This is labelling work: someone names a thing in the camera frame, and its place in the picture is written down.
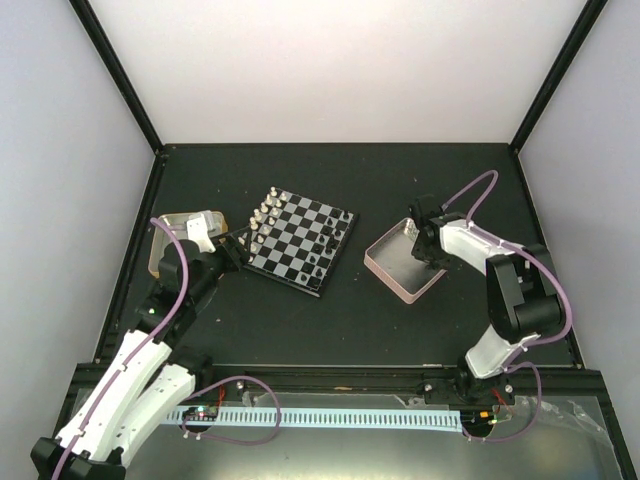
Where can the left black frame post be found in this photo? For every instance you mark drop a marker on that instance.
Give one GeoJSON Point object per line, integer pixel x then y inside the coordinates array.
{"type": "Point", "coordinates": [103, 46]}

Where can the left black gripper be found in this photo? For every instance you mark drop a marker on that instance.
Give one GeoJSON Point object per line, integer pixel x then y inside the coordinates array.
{"type": "Point", "coordinates": [235, 256]}

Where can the right black frame post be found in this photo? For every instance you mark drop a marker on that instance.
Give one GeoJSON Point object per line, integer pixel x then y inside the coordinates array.
{"type": "Point", "coordinates": [578, 34]}

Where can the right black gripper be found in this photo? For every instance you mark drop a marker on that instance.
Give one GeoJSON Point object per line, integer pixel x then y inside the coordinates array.
{"type": "Point", "coordinates": [418, 252]}

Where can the small green circuit board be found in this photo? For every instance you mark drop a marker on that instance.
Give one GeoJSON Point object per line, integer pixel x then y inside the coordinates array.
{"type": "Point", "coordinates": [204, 413]}

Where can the black frame post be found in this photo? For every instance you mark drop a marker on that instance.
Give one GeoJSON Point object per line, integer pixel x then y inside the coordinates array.
{"type": "Point", "coordinates": [103, 46]}
{"type": "Point", "coordinates": [578, 34]}

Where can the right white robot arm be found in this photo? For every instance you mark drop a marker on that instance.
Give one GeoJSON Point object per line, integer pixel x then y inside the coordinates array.
{"type": "Point", "coordinates": [526, 303]}

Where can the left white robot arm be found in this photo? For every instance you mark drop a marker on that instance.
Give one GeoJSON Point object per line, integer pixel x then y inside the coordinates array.
{"type": "Point", "coordinates": [152, 372]}

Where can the black and silver chessboard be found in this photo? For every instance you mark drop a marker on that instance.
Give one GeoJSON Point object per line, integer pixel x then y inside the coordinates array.
{"type": "Point", "coordinates": [284, 252]}

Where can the pink metal tin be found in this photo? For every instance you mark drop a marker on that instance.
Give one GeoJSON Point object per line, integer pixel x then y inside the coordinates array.
{"type": "Point", "coordinates": [390, 259]}

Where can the light blue cable duct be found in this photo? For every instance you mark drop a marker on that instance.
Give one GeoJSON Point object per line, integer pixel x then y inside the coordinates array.
{"type": "Point", "coordinates": [332, 418]}

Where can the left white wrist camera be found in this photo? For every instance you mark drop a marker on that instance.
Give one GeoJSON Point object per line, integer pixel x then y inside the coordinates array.
{"type": "Point", "coordinates": [200, 225]}

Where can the gold metal tin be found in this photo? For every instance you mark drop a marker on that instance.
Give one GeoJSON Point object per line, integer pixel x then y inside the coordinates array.
{"type": "Point", "coordinates": [176, 223]}

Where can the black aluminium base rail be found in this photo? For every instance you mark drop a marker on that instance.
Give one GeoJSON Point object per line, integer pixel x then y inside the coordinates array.
{"type": "Point", "coordinates": [444, 385]}

